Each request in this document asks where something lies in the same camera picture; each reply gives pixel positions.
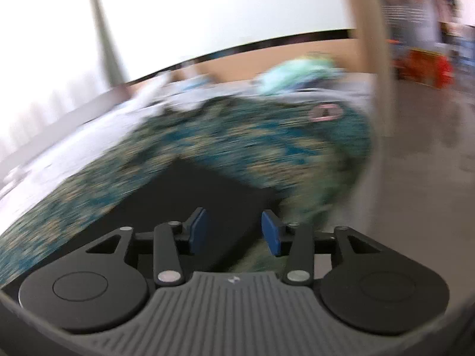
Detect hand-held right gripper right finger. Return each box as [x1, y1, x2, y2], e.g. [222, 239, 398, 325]
[261, 210, 383, 287]

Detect black pants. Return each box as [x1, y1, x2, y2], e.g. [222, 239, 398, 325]
[4, 158, 283, 288]

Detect brown wooden headboard panel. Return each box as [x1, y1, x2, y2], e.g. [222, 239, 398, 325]
[124, 29, 372, 95]

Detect sheer white curtain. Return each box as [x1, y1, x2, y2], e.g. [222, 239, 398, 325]
[0, 0, 112, 156]

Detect beige wooden post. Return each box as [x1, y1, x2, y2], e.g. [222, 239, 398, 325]
[341, 0, 395, 139]

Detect hanging striped cloth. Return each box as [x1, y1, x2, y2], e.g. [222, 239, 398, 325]
[382, 0, 448, 47]

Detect grey-green curtain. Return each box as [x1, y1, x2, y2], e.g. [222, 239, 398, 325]
[86, 0, 127, 87]

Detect small pink round object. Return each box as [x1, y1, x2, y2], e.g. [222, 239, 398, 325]
[310, 104, 343, 123]

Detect teal floral patterned blanket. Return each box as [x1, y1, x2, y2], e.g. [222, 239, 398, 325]
[0, 94, 373, 290]

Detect orange crate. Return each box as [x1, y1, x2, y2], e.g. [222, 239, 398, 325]
[394, 49, 454, 90]

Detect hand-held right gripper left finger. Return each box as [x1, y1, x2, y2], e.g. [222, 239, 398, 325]
[86, 208, 208, 287]

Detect mint green cloth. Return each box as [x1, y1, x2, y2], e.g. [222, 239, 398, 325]
[256, 53, 346, 96]

